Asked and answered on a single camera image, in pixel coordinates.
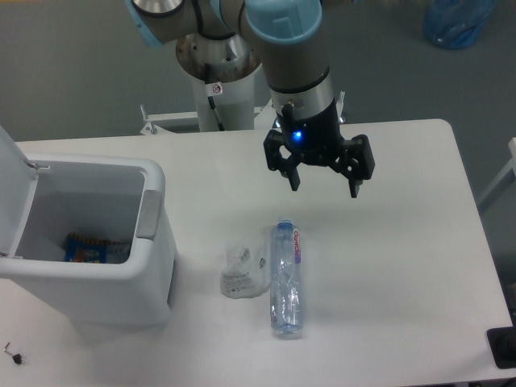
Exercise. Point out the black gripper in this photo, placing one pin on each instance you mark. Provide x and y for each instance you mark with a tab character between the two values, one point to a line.
317	141

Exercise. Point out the clear plastic water bottle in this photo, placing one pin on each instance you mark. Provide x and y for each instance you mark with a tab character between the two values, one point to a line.
286	288

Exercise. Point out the clear plastic wrapper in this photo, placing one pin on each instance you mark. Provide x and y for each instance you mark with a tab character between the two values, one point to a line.
247	270

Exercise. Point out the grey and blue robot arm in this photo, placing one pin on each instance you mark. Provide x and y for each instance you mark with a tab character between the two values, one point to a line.
287	36

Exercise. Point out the white plastic trash can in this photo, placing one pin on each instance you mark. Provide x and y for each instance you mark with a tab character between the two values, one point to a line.
88	235

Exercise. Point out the blue snack wrapper in can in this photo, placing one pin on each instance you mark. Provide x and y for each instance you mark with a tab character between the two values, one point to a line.
81	249

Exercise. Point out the blue plastic bag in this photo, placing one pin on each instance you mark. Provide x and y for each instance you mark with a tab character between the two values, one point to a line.
455	24

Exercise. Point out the black device at table edge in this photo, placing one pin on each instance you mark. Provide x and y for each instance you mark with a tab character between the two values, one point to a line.
502	344

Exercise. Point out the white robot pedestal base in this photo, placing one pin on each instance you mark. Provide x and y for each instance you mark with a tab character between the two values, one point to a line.
213	96

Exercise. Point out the white frame at right edge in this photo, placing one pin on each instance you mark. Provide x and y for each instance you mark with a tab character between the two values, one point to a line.
499	184

